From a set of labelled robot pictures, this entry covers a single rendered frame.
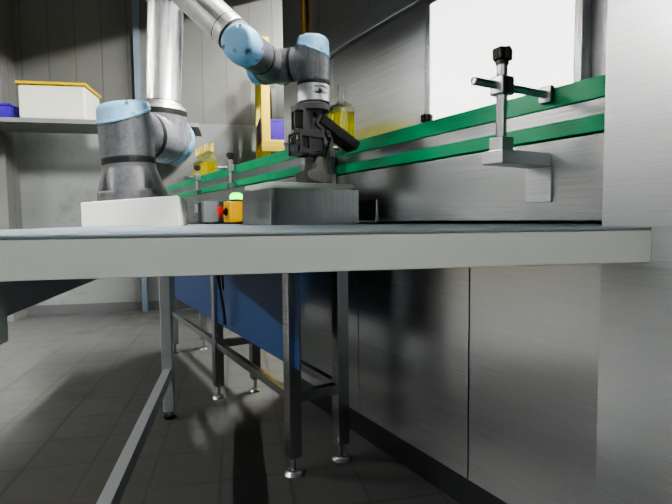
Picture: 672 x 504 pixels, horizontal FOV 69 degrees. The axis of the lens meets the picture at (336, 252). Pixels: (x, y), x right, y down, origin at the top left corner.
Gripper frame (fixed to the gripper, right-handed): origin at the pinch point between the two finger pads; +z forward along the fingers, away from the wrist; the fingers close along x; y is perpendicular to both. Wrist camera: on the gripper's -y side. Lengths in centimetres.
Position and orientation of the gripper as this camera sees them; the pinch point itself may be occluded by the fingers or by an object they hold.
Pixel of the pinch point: (322, 193)
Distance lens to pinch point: 115.2
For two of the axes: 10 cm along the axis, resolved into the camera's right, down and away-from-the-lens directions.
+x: 4.9, 0.5, -8.7
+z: 0.1, 10.0, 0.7
